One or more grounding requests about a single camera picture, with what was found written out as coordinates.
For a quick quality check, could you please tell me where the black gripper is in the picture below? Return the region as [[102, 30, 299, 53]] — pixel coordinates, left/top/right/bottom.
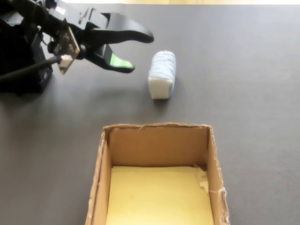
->
[[46, 0, 155, 74]]

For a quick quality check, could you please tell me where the block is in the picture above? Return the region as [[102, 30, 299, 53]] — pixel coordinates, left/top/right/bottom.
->
[[147, 50, 177, 101]]

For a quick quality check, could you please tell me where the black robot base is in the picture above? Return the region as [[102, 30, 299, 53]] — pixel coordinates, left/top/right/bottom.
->
[[0, 44, 54, 96]]

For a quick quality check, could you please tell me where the open cardboard box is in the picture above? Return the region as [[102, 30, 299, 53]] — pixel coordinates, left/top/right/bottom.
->
[[84, 123, 230, 225]]

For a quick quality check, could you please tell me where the yellow paper liner sheet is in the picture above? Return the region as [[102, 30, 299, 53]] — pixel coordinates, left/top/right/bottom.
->
[[105, 165, 215, 225]]

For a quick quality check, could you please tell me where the small camera circuit board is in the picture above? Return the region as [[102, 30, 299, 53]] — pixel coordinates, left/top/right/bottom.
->
[[50, 25, 82, 76]]

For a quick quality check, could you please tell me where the thick black camera cable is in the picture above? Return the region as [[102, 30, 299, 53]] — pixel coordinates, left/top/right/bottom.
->
[[0, 57, 60, 82]]

